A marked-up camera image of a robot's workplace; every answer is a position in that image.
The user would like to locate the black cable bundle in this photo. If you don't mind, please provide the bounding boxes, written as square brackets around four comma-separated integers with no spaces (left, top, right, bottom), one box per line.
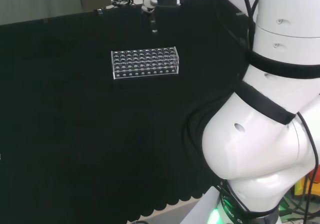
[109,0,141,9]

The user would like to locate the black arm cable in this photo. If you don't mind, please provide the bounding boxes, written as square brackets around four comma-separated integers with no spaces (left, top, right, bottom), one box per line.
[210,0,260,54]

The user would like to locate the black bench cloth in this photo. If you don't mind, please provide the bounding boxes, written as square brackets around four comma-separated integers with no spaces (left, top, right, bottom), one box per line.
[0,0,258,224]

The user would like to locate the clear glass test tube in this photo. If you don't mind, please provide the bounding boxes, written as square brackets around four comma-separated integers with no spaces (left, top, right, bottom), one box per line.
[149,11,159,34]

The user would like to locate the yellow stop button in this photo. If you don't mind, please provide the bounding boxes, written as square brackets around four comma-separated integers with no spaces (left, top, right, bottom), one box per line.
[294,176,314,197]

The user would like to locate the clear plastic test tube rack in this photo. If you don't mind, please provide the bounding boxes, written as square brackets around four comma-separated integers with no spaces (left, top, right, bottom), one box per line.
[110,46,180,80]

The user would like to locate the black floor cables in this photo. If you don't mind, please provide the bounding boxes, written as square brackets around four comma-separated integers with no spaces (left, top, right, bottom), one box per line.
[278,170,320,224]

